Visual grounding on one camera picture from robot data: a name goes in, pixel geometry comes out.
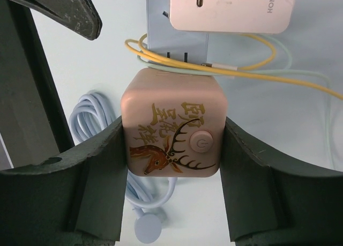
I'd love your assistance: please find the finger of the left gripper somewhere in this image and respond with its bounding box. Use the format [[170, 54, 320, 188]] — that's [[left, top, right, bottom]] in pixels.
[[10, 0, 102, 40]]

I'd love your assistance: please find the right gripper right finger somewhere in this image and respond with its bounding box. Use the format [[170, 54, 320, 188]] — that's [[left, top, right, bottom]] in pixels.
[[220, 120, 342, 245]]

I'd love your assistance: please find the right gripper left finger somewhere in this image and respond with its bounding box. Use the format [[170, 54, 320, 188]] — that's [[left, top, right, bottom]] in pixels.
[[1, 118, 128, 245]]

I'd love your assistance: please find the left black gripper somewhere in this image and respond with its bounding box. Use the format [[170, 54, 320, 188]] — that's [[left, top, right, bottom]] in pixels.
[[1, 0, 74, 170]]

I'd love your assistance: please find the yellow thin charging cable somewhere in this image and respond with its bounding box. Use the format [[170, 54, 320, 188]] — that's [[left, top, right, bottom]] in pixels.
[[124, 33, 343, 100]]

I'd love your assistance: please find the pink deer cube socket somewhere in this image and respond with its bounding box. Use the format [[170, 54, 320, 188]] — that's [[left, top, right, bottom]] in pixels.
[[121, 68, 228, 177]]

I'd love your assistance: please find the pale green charging cable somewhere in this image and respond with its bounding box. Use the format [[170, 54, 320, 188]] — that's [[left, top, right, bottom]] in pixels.
[[136, 34, 343, 172]]

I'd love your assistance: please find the white Honor charger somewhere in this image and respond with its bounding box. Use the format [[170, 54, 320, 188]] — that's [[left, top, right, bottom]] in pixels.
[[169, 0, 295, 34]]

